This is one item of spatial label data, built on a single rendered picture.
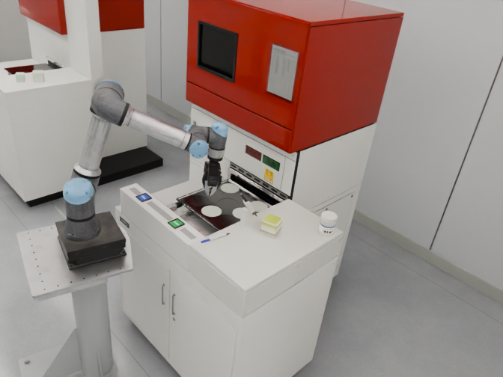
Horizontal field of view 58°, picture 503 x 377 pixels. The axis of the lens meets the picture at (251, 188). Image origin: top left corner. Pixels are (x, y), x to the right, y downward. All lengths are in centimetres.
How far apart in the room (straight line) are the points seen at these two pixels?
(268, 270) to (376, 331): 140
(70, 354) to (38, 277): 67
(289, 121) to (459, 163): 165
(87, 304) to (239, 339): 77
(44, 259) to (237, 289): 86
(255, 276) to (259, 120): 80
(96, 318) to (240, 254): 83
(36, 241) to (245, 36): 133
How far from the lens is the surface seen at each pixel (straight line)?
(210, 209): 225
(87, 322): 238
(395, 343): 308
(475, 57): 328
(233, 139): 248
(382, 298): 334
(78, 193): 197
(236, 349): 198
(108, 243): 204
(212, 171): 206
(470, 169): 342
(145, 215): 216
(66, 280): 203
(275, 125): 216
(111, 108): 182
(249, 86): 223
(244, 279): 178
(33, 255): 219
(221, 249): 191
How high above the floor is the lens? 216
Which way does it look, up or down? 31 degrees down
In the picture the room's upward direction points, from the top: 7 degrees clockwise
